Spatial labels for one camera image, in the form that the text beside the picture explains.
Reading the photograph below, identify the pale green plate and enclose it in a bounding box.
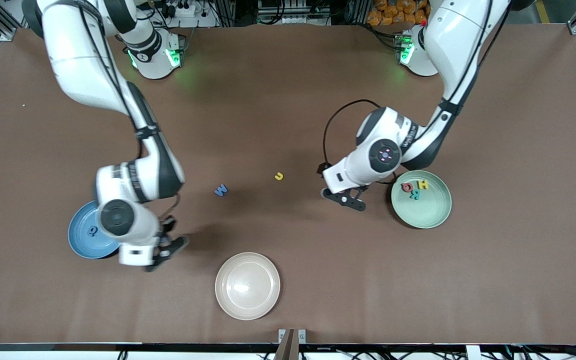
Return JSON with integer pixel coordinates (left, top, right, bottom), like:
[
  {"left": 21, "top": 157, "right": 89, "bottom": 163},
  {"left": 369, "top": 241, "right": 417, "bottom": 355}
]
[{"left": 391, "top": 170, "right": 453, "bottom": 230}]

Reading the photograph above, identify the blue plate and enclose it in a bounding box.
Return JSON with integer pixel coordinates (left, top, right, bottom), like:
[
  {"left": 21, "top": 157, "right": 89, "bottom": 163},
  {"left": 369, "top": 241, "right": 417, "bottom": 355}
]
[{"left": 68, "top": 200, "right": 121, "bottom": 260}]

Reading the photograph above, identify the cream white plate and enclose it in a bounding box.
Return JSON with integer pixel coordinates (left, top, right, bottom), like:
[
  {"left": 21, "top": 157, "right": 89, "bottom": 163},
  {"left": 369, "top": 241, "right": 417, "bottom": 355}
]
[{"left": 215, "top": 252, "right": 282, "bottom": 321}]

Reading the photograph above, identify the brown table cover mat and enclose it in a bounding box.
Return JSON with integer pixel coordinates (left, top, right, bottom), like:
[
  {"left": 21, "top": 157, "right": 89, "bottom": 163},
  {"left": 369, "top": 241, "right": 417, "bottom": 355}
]
[{"left": 0, "top": 22, "right": 576, "bottom": 346}]

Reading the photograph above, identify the pile of orange objects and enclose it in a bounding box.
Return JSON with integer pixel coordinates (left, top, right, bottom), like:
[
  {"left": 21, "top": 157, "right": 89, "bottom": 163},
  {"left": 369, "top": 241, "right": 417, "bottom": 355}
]
[{"left": 367, "top": 0, "right": 430, "bottom": 27}]

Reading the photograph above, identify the white power strip with plugs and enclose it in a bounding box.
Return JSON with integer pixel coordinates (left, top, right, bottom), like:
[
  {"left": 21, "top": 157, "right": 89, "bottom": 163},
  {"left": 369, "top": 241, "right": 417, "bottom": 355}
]
[{"left": 155, "top": 0, "right": 210, "bottom": 19}]

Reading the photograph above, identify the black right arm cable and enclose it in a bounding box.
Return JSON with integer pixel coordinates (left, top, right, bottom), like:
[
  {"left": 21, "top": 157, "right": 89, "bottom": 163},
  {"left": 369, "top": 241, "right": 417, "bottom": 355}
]
[{"left": 78, "top": 0, "right": 184, "bottom": 218}]

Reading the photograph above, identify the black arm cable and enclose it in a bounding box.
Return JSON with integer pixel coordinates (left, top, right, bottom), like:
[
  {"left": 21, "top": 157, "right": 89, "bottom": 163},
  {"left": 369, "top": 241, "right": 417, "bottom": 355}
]
[
  {"left": 78, "top": 0, "right": 184, "bottom": 218},
  {"left": 322, "top": 0, "right": 511, "bottom": 166}
]

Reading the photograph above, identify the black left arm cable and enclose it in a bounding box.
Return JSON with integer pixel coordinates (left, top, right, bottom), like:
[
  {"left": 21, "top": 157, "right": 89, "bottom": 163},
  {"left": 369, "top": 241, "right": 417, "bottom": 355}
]
[{"left": 322, "top": 0, "right": 511, "bottom": 166}]

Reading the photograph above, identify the metal edge bracket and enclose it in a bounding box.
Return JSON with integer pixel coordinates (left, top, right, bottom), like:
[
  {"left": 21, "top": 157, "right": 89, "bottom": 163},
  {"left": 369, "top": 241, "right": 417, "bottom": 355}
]
[{"left": 278, "top": 328, "right": 307, "bottom": 346}]

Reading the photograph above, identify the brown post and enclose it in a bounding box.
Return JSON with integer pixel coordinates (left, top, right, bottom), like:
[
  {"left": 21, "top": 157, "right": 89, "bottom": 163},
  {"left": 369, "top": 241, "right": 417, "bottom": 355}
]
[{"left": 274, "top": 329, "right": 300, "bottom": 360}]

